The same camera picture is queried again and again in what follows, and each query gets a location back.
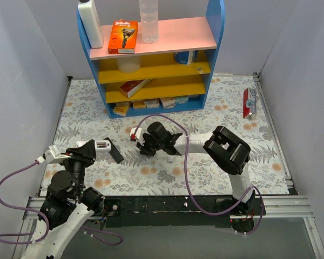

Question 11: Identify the white remote control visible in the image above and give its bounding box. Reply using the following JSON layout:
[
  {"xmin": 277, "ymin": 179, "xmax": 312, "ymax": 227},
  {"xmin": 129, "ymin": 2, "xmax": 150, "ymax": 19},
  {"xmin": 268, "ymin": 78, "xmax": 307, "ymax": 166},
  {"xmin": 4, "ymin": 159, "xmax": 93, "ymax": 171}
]
[{"xmin": 76, "ymin": 140, "xmax": 112, "ymax": 152}]

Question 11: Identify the black remote control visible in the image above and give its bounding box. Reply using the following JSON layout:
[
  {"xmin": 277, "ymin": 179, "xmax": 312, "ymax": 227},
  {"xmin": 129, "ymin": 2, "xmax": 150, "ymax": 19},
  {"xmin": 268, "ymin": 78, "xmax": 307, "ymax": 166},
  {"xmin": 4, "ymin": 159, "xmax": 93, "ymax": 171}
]
[{"xmin": 104, "ymin": 138, "xmax": 124, "ymax": 163}]

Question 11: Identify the white battery cover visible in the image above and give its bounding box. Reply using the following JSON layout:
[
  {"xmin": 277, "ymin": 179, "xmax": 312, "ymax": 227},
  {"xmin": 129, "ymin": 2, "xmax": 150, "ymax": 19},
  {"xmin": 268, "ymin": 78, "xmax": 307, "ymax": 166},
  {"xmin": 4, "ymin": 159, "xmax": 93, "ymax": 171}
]
[{"xmin": 167, "ymin": 155, "xmax": 174, "ymax": 163}]

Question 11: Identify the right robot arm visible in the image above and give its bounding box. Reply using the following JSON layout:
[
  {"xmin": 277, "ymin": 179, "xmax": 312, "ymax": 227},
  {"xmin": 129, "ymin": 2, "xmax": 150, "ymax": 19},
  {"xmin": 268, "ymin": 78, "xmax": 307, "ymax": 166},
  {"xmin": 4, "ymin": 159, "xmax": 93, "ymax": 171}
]
[{"xmin": 130, "ymin": 122, "xmax": 255, "ymax": 216}]

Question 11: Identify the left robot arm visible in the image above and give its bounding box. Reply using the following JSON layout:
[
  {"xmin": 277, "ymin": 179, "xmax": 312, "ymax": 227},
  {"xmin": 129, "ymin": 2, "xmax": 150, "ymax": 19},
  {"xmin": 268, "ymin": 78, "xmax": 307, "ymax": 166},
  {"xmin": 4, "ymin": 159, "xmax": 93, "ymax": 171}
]
[{"xmin": 22, "ymin": 139, "xmax": 111, "ymax": 258}]

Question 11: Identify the white sponge pack tilted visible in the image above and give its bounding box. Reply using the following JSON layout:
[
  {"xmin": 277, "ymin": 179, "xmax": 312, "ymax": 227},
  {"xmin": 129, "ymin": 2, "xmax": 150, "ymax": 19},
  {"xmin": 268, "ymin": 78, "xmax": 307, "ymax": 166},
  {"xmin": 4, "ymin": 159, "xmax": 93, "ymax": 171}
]
[{"xmin": 160, "ymin": 97, "xmax": 176, "ymax": 109}]

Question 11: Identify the yellow Kamenoko sponge pack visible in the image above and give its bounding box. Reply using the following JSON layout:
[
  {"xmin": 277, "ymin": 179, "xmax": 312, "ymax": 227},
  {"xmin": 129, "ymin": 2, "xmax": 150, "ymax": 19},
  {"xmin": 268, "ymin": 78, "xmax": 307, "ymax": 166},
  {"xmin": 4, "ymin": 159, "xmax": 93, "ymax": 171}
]
[{"xmin": 113, "ymin": 105, "xmax": 130, "ymax": 117}]

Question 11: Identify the mint green sponge pack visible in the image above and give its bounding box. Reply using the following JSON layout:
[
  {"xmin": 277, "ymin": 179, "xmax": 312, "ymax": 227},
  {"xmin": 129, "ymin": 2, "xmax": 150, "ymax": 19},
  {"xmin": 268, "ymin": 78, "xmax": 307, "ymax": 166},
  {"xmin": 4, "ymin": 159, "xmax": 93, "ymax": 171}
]
[{"xmin": 175, "ymin": 96, "xmax": 189, "ymax": 104}]

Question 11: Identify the red and white long box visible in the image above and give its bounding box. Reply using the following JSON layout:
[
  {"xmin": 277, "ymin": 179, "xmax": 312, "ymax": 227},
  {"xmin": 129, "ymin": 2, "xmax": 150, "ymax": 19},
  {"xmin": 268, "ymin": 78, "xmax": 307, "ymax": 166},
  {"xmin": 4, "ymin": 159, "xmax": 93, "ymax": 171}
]
[{"xmin": 120, "ymin": 79, "xmax": 152, "ymax": 98}]

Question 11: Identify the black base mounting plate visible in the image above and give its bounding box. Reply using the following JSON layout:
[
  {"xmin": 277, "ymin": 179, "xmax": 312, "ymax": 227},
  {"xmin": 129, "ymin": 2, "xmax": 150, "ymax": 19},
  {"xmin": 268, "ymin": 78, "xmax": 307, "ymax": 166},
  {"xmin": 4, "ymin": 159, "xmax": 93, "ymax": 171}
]
[{"xmin": 94, "ymin": 195, "xmax": 266, "ymax": 230}]

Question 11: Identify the blue wooden shelf unit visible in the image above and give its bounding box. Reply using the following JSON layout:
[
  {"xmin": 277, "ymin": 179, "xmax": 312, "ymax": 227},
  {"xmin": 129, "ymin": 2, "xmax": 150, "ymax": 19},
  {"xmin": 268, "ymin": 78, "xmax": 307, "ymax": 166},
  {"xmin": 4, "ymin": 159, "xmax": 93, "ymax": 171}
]
[{"xmin": 77, "ymin": 1, "xmax": 225, "ymax": 119}]

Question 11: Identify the small clear wrapped item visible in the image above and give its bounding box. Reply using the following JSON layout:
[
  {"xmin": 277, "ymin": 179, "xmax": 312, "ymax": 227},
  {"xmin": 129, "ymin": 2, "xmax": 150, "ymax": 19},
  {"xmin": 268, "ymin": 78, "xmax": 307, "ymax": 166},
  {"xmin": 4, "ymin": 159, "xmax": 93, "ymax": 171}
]
[{"xmin": 197, "ymin": 67, "xmax": 204, "ymax": 74}]

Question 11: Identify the blue and white can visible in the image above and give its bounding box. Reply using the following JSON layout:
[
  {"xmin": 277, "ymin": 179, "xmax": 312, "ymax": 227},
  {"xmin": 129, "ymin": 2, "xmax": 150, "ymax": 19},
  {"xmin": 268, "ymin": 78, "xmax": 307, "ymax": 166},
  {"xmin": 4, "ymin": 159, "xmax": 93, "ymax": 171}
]
[{"xmin": 173, "ymin": 50, "xmax": 198, "ymax": 65}]

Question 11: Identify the orange Gillette razor box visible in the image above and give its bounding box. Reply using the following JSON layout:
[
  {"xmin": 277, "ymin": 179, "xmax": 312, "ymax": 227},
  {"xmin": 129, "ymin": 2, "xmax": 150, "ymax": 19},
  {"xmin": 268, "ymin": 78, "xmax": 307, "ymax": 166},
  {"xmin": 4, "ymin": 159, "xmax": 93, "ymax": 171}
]
[{"xmin": 108, "ymin": 20, "xmax": 138, "ymax": 54}]

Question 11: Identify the clear plastic water bottle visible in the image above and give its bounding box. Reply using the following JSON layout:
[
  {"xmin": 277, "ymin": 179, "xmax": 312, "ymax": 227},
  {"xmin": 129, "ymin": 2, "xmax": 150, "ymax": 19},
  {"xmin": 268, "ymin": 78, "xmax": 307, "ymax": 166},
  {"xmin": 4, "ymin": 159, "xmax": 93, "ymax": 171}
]
[{"xmin": 139, "ymin": 0, "xmax": 159, "ymax": 43}]

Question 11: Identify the white plastic bottle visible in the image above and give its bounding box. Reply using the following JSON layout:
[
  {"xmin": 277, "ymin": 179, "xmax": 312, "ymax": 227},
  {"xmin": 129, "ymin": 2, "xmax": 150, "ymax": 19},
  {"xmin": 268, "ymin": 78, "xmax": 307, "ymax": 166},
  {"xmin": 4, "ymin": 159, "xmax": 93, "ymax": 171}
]
[{"xmin": 78, "ymin": 0, "xmax": 104, "ymax": 49}]

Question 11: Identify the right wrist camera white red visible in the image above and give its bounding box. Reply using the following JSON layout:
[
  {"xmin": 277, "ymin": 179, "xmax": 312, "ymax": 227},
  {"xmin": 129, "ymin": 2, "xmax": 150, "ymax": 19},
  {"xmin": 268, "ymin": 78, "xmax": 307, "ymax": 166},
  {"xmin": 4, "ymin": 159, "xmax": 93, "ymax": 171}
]
[{"xmin": 130, "ymin": 127, "xmax": 144, "ymax": 142}]

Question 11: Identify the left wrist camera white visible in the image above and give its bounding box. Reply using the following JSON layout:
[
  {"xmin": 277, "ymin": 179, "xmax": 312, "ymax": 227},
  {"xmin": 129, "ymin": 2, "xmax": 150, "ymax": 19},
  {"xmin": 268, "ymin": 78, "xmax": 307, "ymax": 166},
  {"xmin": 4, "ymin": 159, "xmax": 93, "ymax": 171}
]
[{"xmin": 35, "ymin": 145, "xmax": 70, "ymax": 164}]

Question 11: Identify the aluminium rail frame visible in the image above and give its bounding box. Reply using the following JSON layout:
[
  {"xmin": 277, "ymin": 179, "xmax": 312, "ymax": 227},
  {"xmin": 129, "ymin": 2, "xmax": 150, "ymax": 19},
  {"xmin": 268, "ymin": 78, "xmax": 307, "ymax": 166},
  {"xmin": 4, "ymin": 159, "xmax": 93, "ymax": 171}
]
[{"xmin": 12, "ymin": 72, "xmax": 324, "ymax": 259}]

